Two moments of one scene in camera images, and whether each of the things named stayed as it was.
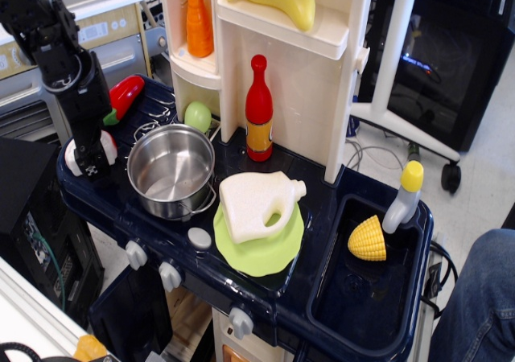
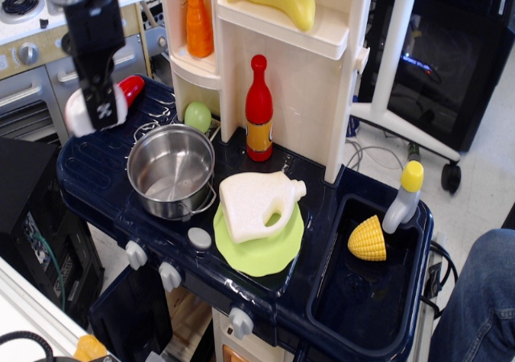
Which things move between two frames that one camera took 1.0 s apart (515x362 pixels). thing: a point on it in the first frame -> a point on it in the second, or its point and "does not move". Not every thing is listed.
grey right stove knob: (242, 322) does not move
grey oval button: (199, 239) does not move
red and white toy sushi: (109, 146) -> (77, 112)
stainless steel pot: (170, 166) does not move
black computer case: (53, 255) does not move
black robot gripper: (87, 106) -> (92, 32)
